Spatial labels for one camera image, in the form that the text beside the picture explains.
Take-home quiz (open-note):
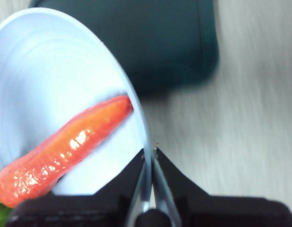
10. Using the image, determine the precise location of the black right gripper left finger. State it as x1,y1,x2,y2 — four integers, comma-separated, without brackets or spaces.
5,148,146,227

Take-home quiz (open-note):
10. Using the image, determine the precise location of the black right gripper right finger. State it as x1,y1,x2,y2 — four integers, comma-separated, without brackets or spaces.
153,146,292,227

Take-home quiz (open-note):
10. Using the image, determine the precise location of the orange carrot with green leaves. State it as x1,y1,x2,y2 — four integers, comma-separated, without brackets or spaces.
0,95,134,227

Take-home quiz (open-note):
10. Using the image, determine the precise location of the blue round plate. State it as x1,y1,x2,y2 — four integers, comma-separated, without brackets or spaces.
0,7,153,197

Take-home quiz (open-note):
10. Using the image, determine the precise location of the black rectangular tray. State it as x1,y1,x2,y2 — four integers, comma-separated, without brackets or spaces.
30,0,219,95

